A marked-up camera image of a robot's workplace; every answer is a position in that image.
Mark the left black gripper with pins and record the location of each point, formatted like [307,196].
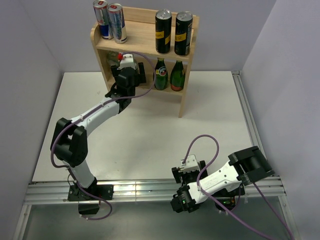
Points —
[140,78]

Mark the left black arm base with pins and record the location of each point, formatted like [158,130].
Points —
[88,205]

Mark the aluminium side rail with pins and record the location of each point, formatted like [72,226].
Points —
[256,141]

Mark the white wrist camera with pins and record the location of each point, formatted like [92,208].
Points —
[189,165]
[127,61]

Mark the dark green glass bottle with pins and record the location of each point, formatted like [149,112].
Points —
[177,77]

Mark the green bottle with label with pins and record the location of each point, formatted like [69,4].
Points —
[161,74]

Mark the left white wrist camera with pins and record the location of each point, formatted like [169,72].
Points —
[127,61]

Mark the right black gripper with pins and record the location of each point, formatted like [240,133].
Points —
[204,174]

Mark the black yellow can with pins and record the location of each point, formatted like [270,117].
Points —
[183,30]
[163,24]

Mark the aluminium front rail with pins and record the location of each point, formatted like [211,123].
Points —
[46,193]

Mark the wooden two-tier shelf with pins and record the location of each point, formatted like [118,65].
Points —
[141,37]

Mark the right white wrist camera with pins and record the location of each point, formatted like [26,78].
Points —
[189,165]

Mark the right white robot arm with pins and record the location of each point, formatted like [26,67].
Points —
[245,167]

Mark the blue silver energy can left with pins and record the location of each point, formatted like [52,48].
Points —
[101,13]

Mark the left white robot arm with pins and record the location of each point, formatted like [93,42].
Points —
[69,145]

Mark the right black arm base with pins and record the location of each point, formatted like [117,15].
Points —
[230,199]

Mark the clear soda bottle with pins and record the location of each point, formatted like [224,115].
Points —
[112,58]

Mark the silver blue energy can right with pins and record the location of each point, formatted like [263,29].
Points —
[117,22]

